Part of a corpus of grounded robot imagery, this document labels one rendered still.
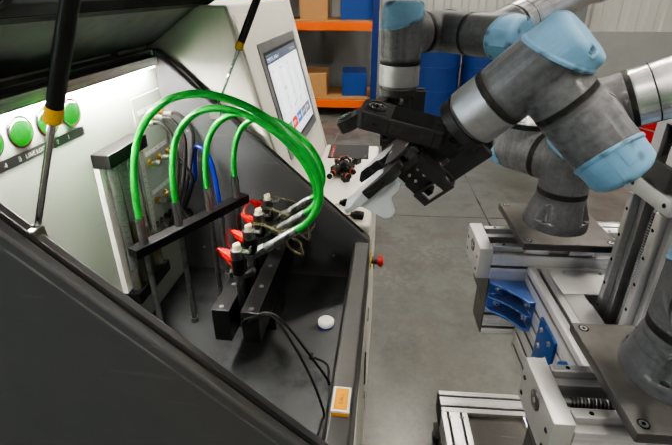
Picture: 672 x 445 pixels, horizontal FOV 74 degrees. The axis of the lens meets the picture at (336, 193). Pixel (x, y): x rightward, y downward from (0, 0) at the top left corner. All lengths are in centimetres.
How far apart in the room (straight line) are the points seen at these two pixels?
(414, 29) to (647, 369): 65
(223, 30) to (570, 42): 85
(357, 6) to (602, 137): 563
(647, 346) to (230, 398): 61
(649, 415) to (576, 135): 45
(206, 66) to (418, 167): 75
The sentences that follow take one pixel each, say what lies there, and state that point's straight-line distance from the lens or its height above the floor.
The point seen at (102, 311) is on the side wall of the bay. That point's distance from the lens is 64.
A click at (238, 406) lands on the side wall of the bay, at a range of 67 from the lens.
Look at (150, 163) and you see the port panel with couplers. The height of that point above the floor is 120.
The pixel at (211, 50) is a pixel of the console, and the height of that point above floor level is 144.
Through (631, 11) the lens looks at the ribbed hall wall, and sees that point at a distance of 818.
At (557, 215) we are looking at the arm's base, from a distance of 120.
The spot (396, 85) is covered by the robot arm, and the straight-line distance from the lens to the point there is 85.
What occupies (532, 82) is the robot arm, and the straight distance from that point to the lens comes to 52.
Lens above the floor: 158
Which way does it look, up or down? 25 degrees down
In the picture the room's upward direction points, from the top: straight up
